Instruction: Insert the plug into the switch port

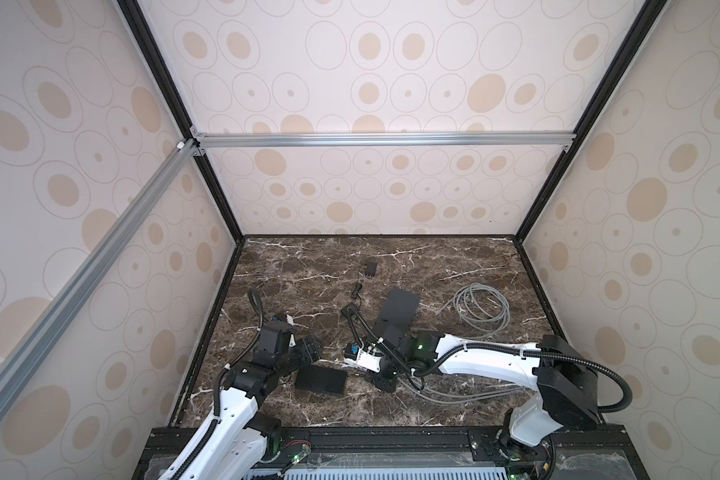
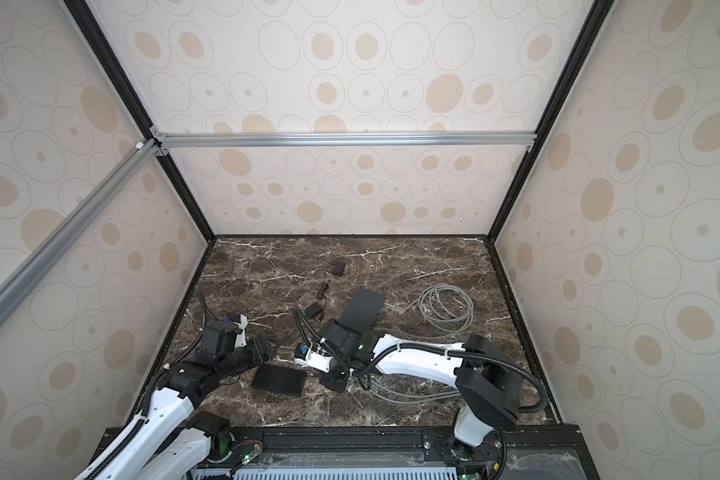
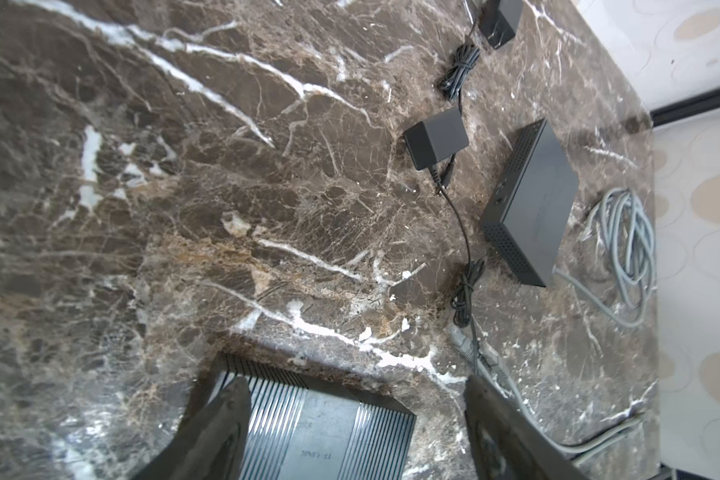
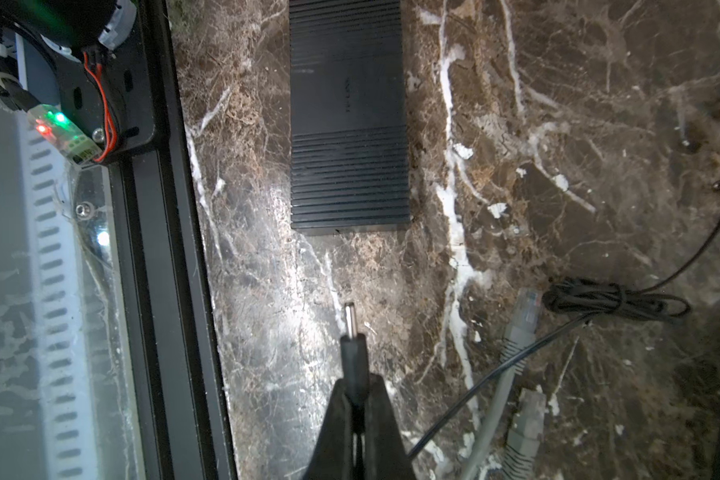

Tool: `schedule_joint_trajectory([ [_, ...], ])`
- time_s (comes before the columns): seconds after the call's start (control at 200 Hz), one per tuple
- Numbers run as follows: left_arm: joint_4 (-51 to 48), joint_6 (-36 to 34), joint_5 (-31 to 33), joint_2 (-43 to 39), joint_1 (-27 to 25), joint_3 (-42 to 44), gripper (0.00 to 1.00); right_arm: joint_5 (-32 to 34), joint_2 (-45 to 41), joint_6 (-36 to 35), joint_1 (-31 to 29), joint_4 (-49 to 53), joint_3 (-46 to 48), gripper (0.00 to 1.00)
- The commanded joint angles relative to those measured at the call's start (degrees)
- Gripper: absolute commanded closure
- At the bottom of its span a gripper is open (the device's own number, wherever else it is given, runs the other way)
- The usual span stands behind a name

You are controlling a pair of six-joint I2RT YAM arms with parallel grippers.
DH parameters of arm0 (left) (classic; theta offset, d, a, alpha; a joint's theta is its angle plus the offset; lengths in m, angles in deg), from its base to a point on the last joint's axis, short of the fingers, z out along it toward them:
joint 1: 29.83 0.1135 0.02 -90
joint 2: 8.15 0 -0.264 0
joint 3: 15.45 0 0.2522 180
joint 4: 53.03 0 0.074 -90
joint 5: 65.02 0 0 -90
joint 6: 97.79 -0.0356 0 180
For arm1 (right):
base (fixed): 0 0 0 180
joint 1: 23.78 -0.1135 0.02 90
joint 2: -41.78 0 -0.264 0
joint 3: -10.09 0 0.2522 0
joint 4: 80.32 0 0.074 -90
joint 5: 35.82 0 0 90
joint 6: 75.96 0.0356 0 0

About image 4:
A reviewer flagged small circuit board with LEDs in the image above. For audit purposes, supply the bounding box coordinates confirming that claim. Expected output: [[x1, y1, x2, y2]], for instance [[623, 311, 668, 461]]
[[27, 104, 103, 166]]

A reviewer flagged grey ethernet cable bundle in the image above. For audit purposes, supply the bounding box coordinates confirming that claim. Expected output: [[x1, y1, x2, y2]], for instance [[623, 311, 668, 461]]
[[455, 286, 544, 480]]

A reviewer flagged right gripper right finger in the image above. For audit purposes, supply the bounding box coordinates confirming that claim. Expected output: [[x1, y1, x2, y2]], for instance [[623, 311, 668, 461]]
[[362, 374, 416, 480]]

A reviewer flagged black adapter cable with plug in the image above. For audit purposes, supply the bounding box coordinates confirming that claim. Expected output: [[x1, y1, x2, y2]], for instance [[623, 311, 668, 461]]
[[338, 119, 720, 463]]

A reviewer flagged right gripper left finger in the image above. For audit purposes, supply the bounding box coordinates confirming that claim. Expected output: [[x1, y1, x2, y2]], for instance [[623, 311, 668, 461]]
[[303, 379, 354, 480]]

